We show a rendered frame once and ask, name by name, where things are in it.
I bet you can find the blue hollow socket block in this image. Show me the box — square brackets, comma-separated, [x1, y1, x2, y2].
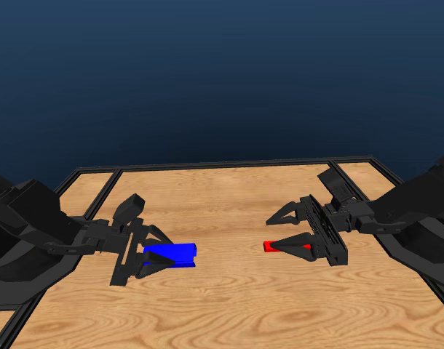
[143, 242, 198, 269]

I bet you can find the black table frame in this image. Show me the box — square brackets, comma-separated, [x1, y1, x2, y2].
[0, 155, 444, 349]

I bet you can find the thin red peg bar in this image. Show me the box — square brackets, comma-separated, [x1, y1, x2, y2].
[263, 240, 312, 253]

